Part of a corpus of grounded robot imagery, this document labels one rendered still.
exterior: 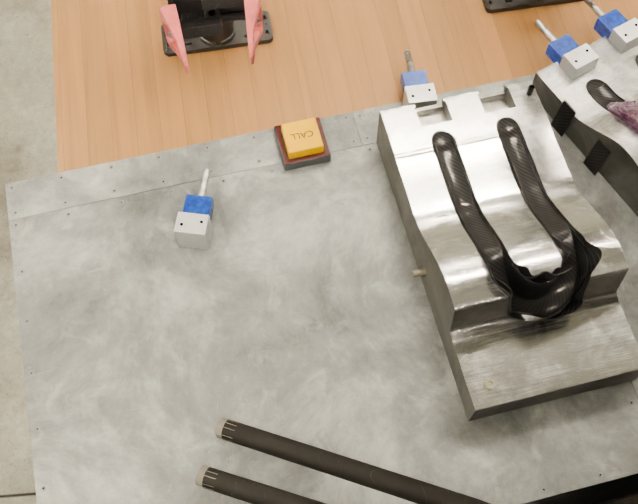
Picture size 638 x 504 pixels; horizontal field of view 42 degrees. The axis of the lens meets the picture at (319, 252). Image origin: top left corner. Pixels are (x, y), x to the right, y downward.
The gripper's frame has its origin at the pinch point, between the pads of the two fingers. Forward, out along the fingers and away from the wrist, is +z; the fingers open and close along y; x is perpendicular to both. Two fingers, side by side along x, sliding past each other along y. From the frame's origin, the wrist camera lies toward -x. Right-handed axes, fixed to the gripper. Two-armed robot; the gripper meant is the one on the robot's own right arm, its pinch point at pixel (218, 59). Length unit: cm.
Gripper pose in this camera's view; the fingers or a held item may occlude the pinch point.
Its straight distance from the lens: 104.7
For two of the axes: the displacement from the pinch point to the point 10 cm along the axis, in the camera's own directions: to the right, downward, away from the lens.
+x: 0.0, 4.2, 9.1
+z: 1.7, 8.9, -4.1
